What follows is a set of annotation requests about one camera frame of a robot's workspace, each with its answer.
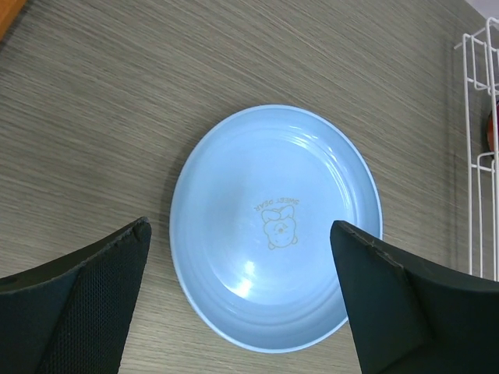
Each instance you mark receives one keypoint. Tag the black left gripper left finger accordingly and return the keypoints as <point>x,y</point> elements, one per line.
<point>72,314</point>

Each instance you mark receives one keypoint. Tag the orange wooden rack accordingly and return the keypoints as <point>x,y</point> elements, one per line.
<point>9,10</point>

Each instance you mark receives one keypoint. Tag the white wire dish rack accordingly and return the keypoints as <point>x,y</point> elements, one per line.
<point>479,51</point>

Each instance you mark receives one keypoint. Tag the light blue plate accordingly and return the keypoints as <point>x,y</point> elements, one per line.
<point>250,223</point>

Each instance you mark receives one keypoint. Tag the red floral plate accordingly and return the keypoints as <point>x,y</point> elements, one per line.
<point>488,133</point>

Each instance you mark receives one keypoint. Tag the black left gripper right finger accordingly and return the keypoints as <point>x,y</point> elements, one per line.
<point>410,315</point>

